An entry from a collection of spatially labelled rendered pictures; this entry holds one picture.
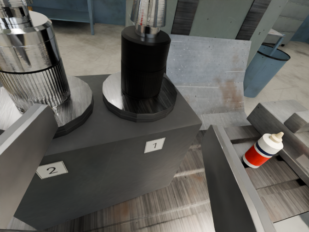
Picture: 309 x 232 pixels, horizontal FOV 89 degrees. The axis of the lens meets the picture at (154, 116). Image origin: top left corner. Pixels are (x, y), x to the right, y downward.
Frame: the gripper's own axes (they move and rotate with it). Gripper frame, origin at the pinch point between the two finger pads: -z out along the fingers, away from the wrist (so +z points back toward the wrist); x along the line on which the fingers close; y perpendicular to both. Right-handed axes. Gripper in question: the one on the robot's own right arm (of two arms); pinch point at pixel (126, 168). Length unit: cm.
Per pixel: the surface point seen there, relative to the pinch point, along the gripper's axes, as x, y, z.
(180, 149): -6.4, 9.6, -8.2
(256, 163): -27.9, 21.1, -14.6
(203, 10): -15, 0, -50
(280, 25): -334, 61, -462
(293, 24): -375, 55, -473
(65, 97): 6.8, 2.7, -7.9
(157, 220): -5.6, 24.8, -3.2
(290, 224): -39, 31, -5
